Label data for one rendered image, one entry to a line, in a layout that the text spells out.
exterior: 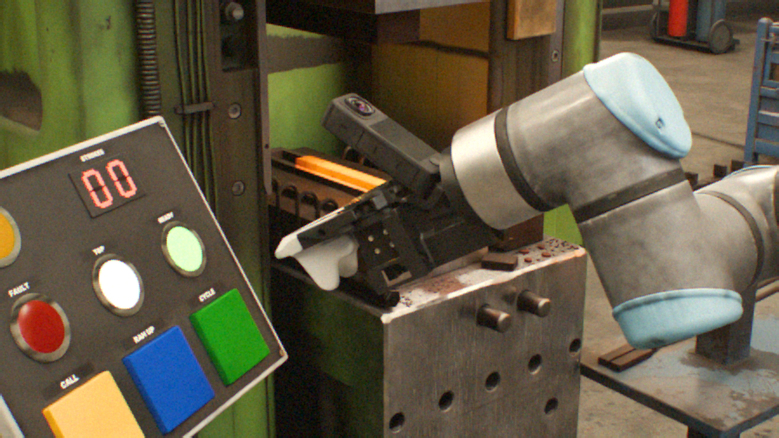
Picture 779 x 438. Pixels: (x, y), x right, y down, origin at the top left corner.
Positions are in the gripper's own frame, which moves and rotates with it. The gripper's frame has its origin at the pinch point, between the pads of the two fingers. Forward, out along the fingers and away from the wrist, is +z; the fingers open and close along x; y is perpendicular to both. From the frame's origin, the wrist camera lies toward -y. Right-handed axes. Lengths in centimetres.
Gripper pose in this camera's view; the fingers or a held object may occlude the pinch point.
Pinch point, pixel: (284, 242)
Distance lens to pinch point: 101.5
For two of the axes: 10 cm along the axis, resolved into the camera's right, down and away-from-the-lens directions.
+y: 4.5, 8.9, 0.8
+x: 4.1, -2.9, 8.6
